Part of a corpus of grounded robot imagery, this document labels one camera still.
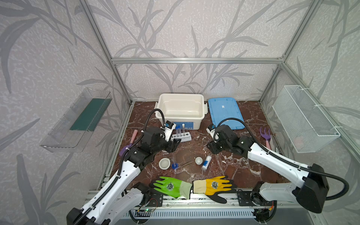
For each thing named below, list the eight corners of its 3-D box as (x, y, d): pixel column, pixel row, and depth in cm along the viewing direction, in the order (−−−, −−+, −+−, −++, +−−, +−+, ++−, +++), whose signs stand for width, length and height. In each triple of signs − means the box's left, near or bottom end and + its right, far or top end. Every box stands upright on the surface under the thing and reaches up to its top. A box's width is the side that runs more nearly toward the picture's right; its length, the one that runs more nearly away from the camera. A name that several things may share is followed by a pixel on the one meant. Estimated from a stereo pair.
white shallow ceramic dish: (158, 170, 86) (157, 168, 83) (160, 159, 90) (159, 157, 87) (170, 170, 86) (169, 168, 83) (170, 159, 90) (170, 157, 87)
